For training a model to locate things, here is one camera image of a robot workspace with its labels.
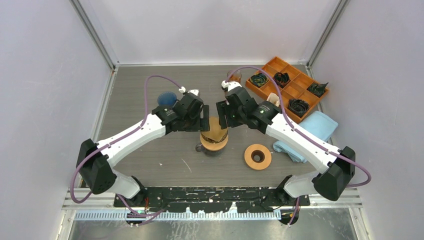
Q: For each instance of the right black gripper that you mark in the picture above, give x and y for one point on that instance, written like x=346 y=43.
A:
x=221 y=107

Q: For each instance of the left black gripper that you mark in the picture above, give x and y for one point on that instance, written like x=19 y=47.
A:
x=201 y=124

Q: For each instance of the brown paper coffee filter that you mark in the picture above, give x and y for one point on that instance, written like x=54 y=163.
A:
x=215 y=132

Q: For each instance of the grey glass coffee server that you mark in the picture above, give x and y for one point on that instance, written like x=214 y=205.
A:
x=212 y=153

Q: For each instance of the amber glass carafe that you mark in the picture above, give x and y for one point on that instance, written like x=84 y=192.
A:
x=234 y=76

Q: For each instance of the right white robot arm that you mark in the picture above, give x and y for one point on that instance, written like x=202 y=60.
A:
x=333 y=166

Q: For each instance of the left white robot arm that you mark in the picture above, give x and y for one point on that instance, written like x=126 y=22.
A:
x=96 y=160

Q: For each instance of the blue glass dripper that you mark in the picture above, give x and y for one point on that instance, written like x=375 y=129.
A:
x=167 y=98

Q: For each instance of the orange coffee filter box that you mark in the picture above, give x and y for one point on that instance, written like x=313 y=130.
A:
x=274 y=99

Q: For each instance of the dark folded item back left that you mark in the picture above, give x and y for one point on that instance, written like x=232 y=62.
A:
x=258 y=80

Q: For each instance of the dark folded item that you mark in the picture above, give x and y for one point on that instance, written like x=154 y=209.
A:
x=281 y=79
x=318 y=89
x=258 y=80
x=298 y=106

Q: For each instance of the dark folded item back middle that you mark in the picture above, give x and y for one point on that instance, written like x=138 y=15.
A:
x=281 y=79

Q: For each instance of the dark folded item front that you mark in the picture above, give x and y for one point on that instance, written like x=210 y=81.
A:
x=298 y=106

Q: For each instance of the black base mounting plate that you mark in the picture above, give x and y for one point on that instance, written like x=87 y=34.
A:
x=214 y=199

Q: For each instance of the orange compartment tray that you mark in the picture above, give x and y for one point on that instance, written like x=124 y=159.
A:
x=296 y=88

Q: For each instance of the dark folded item right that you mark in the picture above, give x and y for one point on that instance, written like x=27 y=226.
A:
x=318 y=89

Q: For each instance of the light blue cloth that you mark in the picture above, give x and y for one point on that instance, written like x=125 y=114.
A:
x=318 y=124

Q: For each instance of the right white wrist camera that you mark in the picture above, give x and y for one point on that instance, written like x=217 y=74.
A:
x=229 y=85

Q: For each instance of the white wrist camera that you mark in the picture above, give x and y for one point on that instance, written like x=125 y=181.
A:
x=184 y=91
x=229 y=85

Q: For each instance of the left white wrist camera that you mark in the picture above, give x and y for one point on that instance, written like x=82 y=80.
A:
x=184 y=91

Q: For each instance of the white slotted cable duct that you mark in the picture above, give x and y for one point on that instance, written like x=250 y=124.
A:
x=121 y=215

